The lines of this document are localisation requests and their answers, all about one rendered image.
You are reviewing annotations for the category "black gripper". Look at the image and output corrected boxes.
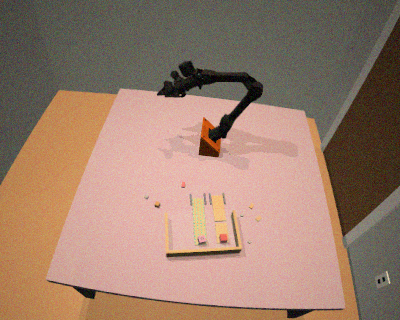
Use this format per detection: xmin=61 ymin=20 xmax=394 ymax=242
xmin=157 ymin=79 xmax=189 ymax=98

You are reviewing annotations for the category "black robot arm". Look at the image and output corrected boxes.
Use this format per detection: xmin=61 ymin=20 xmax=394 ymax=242
xmin=178 ymin=61 xmax=263 ymax=143

